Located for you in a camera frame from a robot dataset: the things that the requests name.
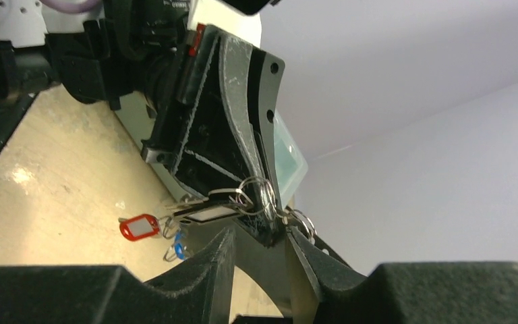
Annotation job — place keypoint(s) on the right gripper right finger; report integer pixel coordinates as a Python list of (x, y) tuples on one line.
[(324, 290)]

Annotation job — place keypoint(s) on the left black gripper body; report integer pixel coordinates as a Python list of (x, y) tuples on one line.
[(172, 83)]

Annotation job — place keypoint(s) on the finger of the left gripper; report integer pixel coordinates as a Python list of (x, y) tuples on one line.
[(223, 134), (264, 80)]

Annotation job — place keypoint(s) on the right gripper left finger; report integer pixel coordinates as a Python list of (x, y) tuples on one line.
[(197, 290)]

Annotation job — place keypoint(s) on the blue key tag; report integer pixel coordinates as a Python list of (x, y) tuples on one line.
[(178, 249)]

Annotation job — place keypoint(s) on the red key tag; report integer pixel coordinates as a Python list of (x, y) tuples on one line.
[(139, 227)]

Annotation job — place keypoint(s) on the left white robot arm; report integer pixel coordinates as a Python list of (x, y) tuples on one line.
[(94, 49)]

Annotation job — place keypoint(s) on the clear plastic storage box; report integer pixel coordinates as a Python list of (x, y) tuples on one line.
[(290, 164)]

